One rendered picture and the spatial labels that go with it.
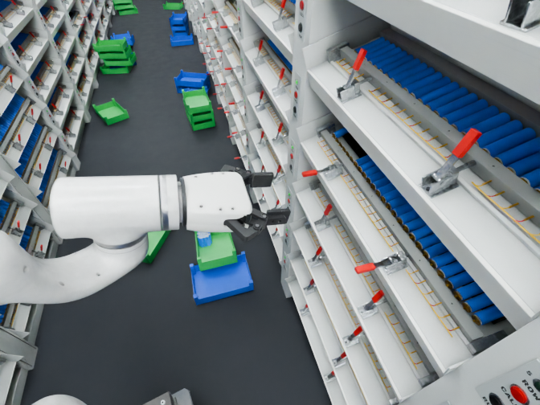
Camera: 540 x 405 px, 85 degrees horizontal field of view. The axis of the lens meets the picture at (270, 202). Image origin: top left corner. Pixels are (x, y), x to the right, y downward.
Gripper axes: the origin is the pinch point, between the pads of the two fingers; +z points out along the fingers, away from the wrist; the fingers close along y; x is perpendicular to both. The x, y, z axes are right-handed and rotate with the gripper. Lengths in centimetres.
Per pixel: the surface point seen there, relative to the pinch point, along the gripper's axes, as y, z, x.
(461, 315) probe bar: 24.5, 23.6, -3.3
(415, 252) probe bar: 12.7, 23.6, -3.3
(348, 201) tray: -5.1, 21.0, -7.6
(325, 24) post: -30.4, 16.4, 20.6
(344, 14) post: -30.4, 20.0, 22.9
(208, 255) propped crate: -64, 4, -105
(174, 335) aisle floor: -28, -16, -115
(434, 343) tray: 26.1, 20.2, -8.0
